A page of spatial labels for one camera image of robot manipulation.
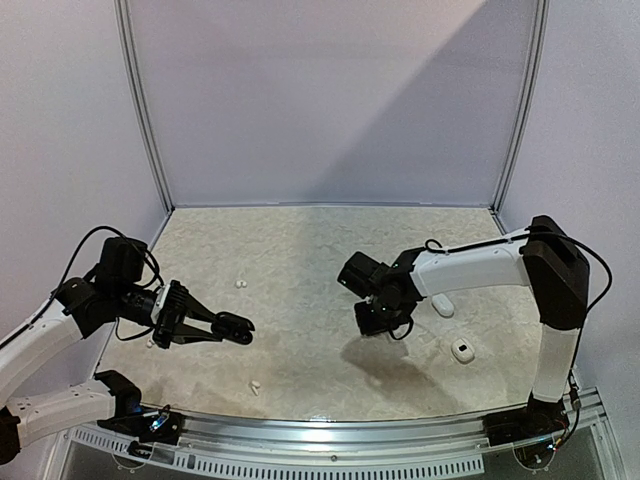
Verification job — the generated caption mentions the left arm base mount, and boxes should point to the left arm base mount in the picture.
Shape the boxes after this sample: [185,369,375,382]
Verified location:
[97,401,186,445]

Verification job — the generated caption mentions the white oval charging case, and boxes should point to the white oval charging case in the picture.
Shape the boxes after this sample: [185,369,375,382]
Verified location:
[431,294,455,318]

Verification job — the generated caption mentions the right aluminium frame post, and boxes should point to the right aluminium frame post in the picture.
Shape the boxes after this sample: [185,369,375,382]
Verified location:
[490,1,549,218]

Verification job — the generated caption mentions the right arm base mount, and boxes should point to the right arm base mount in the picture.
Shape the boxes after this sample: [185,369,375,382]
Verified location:
[481,394,569,446]

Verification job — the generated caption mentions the white case with black window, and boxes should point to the white case with black window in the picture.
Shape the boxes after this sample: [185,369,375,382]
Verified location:
[451,338,475,364]

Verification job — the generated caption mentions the left aluminium frame post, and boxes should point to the left aluminium frame post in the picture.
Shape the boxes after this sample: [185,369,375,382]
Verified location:
[114,0,175,215]

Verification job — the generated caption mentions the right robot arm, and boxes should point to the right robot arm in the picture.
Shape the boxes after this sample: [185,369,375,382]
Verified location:
[337,215,591,436]

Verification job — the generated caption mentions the black oval charging case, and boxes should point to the black oval charging case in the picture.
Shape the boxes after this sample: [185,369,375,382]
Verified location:
[211,312,255,345]

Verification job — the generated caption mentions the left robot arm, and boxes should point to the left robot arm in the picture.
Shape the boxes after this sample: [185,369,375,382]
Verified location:
[1,236,233,464]

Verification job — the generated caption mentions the aluminium frame post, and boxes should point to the aluminium frame post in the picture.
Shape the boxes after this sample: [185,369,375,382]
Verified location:
[114,0,175,215]
[490,1,549,218]

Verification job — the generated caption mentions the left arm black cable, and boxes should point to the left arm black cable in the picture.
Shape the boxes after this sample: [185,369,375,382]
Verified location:
[0,225,166,346]

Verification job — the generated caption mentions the white stem earbud front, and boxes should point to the white stem earbud front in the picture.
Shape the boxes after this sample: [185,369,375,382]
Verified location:
[250,381,261,396]

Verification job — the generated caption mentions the aluminium front rail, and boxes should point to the aluminium front rail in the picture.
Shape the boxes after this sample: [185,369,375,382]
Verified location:
[58,385,609,476]

